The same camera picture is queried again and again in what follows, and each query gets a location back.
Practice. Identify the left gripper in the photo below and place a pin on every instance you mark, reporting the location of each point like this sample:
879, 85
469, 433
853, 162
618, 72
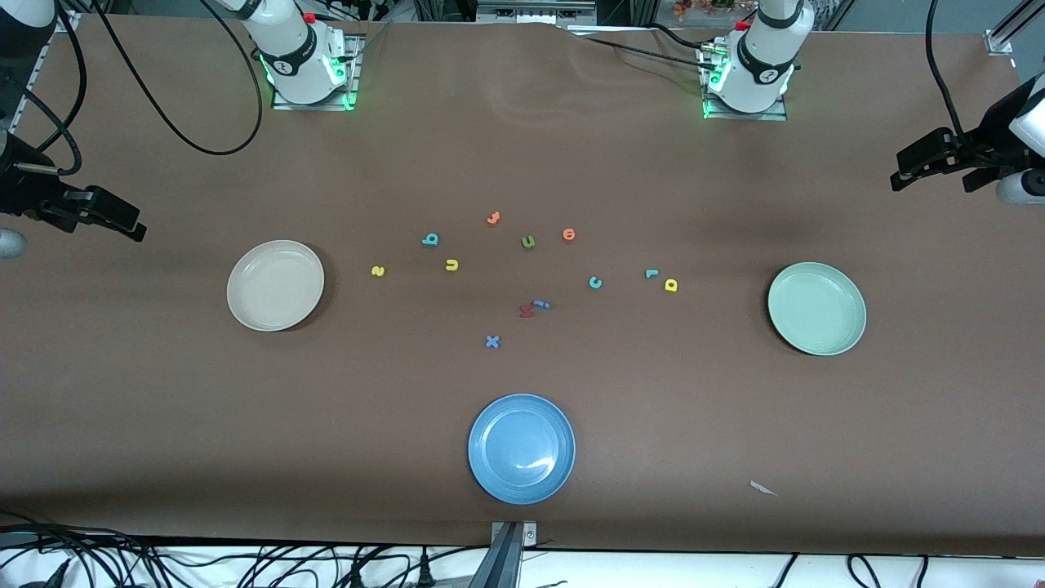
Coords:
985, 144

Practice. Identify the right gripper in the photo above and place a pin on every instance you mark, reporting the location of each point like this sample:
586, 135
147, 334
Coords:
23, 193

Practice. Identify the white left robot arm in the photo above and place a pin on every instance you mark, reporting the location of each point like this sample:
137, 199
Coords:
755, 65

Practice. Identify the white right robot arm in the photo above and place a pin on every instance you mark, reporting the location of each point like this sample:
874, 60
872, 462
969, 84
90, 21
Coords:
302, 57

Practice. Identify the beige brown plate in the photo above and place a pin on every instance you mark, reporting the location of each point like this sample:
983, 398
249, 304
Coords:
275, 286

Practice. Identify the light green plate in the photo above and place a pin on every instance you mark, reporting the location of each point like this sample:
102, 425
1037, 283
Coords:
816, 309

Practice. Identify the orange dried flowers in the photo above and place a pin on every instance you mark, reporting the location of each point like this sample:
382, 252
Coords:
702, 6

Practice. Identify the brown table cover sheet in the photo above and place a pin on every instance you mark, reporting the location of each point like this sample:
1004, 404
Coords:
735, 408

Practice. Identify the black power plug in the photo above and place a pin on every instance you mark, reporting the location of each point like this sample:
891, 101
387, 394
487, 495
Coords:
357, 576
54, 576
424, 573

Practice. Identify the white paper scrap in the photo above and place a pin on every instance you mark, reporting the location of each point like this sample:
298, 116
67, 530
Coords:
762, 487

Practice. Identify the grey equipment box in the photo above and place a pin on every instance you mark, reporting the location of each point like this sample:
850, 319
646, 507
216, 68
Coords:
531, 11

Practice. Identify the blue plate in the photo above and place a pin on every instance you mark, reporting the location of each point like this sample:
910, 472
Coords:
522, 449

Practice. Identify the aluminium frame rail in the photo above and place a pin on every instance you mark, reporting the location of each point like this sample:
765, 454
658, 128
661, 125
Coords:
69, 20
1008, 34

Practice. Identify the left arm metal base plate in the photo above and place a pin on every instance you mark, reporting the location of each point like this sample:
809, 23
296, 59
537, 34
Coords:
743, 117

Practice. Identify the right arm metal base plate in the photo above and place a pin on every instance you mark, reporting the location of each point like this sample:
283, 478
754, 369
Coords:
310, 106

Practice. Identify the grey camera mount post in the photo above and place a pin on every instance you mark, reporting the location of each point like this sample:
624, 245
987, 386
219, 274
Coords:
506, 559

